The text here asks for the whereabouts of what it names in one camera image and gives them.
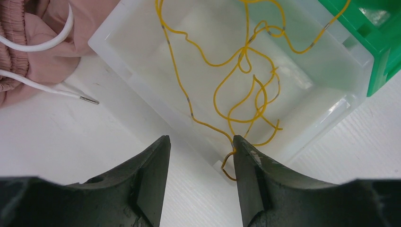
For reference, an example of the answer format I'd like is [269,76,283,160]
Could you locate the yellow wires bundle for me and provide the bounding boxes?
[155,0,352,183]

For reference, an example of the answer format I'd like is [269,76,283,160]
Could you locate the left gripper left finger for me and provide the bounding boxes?
[0,135,171,227]

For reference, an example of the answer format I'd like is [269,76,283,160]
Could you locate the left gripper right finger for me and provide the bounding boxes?
[233,135,401,227]

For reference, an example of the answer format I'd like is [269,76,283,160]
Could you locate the white drawstring cord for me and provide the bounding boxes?
[0,3,100,105]

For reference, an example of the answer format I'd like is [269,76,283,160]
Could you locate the pink crumpled garment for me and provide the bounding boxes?
[0,0,118,107]

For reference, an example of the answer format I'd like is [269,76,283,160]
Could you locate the green plastic bin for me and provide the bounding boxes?
[320,0,401,97]

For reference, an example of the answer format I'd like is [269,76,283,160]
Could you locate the clear plastic bin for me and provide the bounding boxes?
[88,0,374,171]

